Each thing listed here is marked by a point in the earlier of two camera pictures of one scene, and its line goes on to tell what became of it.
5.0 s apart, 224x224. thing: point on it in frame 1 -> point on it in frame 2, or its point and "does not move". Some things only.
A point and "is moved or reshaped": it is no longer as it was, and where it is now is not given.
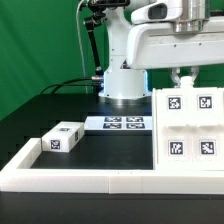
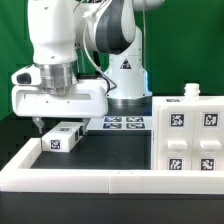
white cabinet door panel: (175, 128) is moved or reshaped
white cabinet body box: (188, 128) is moved or reshaped
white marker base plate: (118, 123) does not move
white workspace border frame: (17, 176) does not move
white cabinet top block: (63, 137) does not move
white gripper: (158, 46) -> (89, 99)
